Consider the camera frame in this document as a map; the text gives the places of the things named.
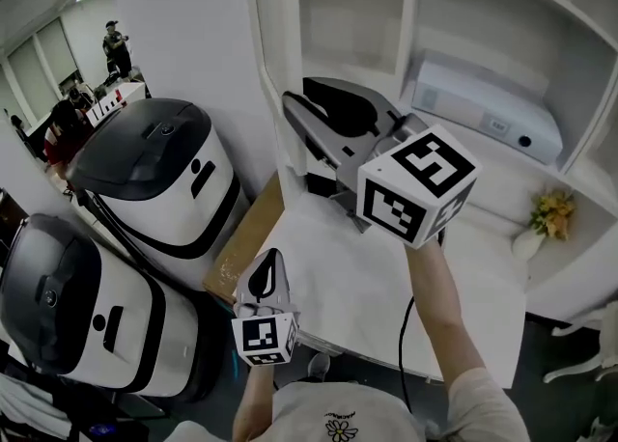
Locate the white and black robot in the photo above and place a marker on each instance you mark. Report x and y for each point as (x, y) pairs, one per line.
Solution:
(96, 310)
(159, 179)

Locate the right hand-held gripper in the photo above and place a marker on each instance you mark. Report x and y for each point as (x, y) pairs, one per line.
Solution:
(415, 189)

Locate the person's white daisy shirt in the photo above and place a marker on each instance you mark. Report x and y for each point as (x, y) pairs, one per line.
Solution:
(338, 411)

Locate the white vase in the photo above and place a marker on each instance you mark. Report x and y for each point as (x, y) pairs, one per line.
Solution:
(526, 244)

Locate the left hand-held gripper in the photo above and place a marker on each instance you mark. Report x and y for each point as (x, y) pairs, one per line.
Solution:
(263, 339)

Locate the yellow flower bouquet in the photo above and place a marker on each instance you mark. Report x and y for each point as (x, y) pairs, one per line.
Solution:
(555, 213)

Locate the person's right forearm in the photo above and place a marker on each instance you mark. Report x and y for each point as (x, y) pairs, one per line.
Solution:
(441, 310)

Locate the black equipment case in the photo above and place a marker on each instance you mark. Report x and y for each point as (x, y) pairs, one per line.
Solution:
(101, 430)

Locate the white desk with hutch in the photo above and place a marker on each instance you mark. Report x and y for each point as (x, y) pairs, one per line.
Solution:
(347, 276)

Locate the person's left forearm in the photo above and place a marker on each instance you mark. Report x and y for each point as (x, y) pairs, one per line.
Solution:
(253, 401)

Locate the brown cardboard box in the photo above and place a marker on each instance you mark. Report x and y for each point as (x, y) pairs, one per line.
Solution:
(246, 242)

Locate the person's left grey shoe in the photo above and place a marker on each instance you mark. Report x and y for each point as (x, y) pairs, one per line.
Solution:
(319, 367)

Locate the white ornate dressing table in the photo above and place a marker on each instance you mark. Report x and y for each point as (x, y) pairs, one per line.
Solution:
(589, 348)

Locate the white cloth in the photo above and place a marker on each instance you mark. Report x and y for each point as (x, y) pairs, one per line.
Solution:
(29, 411)

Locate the white projector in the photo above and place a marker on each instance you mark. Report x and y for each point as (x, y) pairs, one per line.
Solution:
(483, 102)

